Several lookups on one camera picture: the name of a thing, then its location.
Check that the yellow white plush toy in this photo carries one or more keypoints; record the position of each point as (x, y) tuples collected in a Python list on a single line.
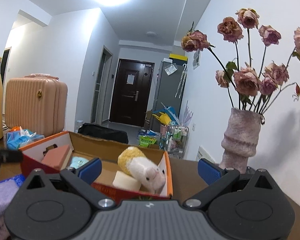
[(134, 163)]

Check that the red orange cardboard box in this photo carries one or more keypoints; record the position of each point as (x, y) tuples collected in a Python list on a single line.
[(108, 152)]

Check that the wall electrical panel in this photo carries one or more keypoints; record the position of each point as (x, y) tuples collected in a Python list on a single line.
[(196, 59)]

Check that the blue yellow bags pile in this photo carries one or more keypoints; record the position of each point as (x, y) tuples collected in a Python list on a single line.
[(166, 115)]

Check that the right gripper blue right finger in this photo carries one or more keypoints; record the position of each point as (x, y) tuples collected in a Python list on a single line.
[(209, 171)]

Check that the orange fruit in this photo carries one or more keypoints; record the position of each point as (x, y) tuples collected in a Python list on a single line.
[(16, 128)]

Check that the black floor bag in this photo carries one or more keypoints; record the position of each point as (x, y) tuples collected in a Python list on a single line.
[(105, 133)]

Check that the yellow box on refrigerator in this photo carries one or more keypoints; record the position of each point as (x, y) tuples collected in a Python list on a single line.
[(178, 57)]

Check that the textured pink vase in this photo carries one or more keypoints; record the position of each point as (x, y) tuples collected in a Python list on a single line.
[(240, 139)]

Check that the purple knitted cloth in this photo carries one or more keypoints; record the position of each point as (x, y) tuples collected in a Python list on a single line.
[(7, 191)]

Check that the pink ribbed suitcase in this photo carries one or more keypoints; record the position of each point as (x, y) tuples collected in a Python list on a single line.
[(36, 102)]

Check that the blue tissue pack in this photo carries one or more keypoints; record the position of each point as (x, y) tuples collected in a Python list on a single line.
[(21, 138)]

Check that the blue white small box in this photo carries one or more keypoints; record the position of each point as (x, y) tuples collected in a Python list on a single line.
[(18, 179)]

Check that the white sponge block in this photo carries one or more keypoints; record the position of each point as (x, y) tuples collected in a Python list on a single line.
[(125, 182)]

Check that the white card against wall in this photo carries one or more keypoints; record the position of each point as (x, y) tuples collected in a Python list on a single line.
[(203, 154)]

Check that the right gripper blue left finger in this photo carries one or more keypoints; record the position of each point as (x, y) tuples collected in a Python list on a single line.
[(90, 171)]

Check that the grey refrigerator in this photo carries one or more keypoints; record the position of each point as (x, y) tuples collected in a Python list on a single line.
[(167, 86)]

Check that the wire rack with bottles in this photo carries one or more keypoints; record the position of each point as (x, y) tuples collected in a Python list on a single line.
[(173, 139)]

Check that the dark brown door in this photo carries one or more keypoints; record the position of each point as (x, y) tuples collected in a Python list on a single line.
[(131, 92)]

